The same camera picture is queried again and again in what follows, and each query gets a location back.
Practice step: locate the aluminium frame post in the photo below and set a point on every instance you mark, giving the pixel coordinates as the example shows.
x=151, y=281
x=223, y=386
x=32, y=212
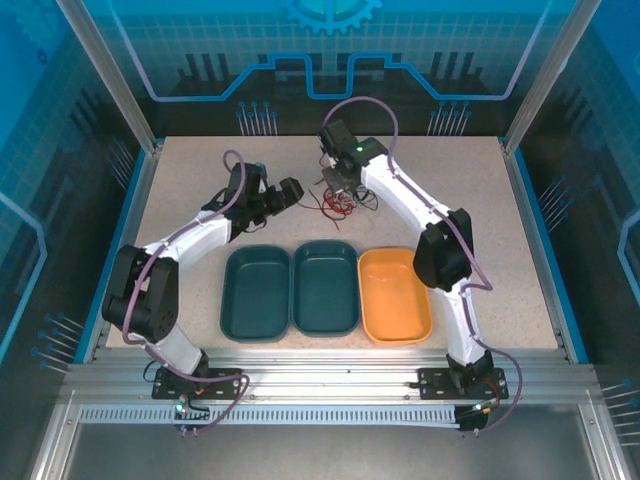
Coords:
x=550, y=75
x=107, y=75

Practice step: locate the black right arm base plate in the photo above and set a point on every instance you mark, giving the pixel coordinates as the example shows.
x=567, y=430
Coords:
x=432, y=382

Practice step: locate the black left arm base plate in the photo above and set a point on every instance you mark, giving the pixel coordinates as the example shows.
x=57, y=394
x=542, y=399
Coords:
x=225, y=382

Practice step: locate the orange plastic tray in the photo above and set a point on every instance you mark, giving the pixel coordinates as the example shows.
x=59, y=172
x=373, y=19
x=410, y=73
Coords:
x=395, y=297

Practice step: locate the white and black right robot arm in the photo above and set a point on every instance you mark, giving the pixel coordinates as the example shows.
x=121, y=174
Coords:
x=395, y=195

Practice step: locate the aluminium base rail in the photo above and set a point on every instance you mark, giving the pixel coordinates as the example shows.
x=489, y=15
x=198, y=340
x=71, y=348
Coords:
x=325, y=372

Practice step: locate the teal plastic tray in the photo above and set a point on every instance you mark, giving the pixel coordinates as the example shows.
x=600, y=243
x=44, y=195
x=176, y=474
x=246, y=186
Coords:
x=325, y=290
x=256, y=295

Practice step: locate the aluminium side rail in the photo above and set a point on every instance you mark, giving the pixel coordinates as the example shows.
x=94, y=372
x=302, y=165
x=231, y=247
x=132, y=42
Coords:
x=127, y=240
x=537, y=250

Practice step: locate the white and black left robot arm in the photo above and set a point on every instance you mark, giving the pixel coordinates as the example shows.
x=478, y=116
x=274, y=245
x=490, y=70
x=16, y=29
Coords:
x=200, y=240

